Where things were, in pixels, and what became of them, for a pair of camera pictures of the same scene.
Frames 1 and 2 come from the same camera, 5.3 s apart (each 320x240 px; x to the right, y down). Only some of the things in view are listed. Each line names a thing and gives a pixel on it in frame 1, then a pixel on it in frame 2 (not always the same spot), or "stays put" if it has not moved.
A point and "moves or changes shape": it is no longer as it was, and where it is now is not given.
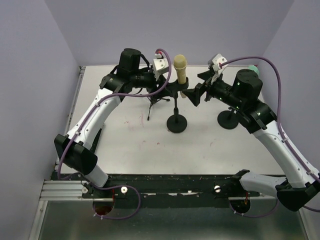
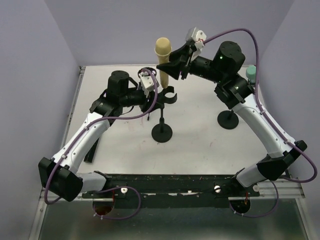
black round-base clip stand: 177,123 -> 162,133
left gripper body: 152,82 -> 146,106
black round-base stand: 227,119 stays put
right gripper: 194,94 -> 180,60
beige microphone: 180,63 moves or changes shape
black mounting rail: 155,190 stays put
